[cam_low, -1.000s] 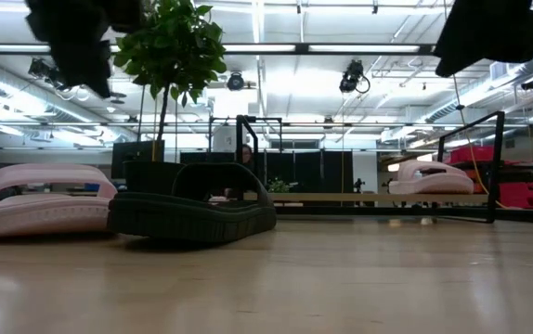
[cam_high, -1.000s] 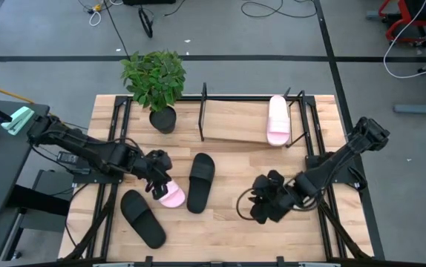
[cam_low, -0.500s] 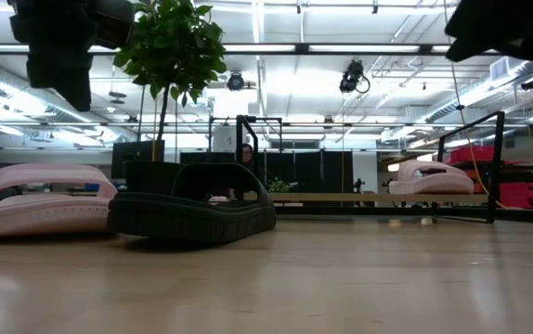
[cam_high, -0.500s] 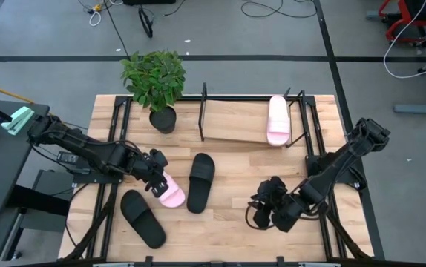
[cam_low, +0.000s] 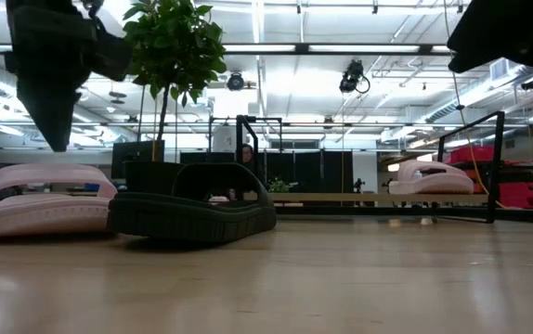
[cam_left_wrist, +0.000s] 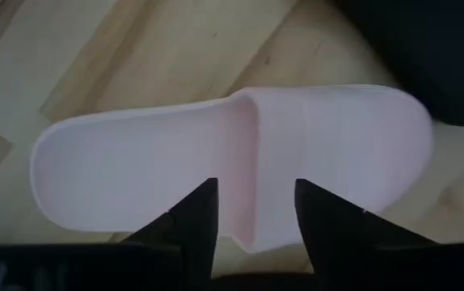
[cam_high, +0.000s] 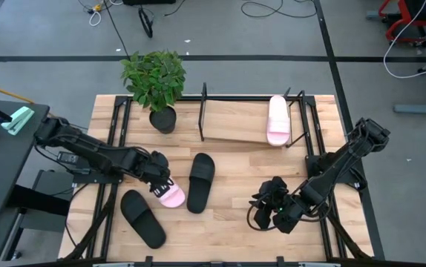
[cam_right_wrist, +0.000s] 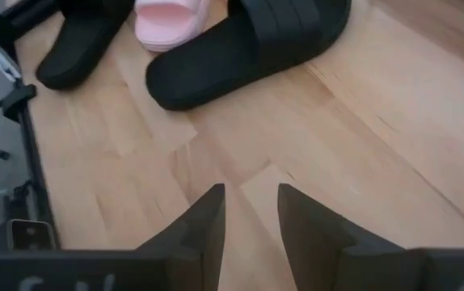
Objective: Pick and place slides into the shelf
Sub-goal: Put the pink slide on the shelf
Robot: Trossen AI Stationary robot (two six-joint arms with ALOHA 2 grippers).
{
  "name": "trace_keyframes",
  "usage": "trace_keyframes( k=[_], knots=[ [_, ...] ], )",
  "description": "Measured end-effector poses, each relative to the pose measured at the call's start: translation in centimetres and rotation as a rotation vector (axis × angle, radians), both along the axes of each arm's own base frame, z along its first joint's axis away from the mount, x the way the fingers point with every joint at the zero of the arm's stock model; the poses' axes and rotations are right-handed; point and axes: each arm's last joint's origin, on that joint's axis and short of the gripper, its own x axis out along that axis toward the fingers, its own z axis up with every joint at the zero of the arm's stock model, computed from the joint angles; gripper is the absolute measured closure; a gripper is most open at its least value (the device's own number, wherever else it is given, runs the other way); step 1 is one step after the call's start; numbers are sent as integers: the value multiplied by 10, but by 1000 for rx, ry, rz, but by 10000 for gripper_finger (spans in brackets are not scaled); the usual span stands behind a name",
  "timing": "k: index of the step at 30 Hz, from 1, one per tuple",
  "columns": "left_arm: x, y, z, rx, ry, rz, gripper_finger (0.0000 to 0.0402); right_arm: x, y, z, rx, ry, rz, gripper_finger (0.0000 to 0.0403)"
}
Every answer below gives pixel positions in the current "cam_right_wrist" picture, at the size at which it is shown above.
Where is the black station frame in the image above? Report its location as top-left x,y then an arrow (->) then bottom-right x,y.
0,0 -> 61,252

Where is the pink foam slide sandal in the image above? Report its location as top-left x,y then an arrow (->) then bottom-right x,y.
133,0 -> 212,53

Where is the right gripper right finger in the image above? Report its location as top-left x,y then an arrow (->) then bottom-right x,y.
278,183 -> 407,291

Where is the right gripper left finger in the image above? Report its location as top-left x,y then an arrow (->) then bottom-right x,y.
137,183 -> 227,291

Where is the black foam slide sandal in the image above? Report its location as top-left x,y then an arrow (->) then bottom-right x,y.
36,0 -> 136,91
145,0 -> 353,112

